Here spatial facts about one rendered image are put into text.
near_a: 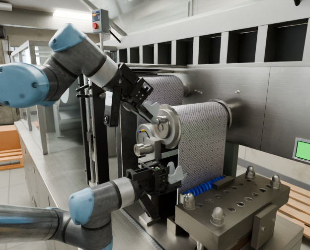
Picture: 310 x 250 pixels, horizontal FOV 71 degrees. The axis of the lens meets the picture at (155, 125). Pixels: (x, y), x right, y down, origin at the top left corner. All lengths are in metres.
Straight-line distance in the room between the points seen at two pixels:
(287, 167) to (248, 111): 2.45
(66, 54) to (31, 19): 6.81
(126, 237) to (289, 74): 0.74
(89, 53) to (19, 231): 0.41
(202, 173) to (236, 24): 0.57
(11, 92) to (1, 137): 3.91
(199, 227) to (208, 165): 0.25
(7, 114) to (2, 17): 2.48
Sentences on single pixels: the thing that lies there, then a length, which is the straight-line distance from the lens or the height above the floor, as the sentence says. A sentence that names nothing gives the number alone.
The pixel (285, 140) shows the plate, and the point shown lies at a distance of 0.85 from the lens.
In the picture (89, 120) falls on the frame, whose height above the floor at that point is 1.22.
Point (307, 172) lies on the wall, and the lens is 3.22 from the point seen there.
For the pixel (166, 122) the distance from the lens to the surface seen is 0.68.
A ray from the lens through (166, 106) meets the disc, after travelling 0.70.
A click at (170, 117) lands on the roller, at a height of 1.29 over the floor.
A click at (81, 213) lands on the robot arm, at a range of 0.55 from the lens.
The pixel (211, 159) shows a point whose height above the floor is 1.12.
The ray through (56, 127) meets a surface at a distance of 1.58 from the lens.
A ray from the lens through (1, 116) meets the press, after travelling 7.15.
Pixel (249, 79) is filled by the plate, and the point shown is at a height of 1.40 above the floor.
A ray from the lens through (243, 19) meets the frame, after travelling 0.93.
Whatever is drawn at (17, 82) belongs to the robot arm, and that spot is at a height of 1.41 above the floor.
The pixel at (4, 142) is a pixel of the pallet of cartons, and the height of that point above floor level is 0.29.
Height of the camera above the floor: 1.43
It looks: 14 degrees down
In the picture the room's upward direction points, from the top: straight up
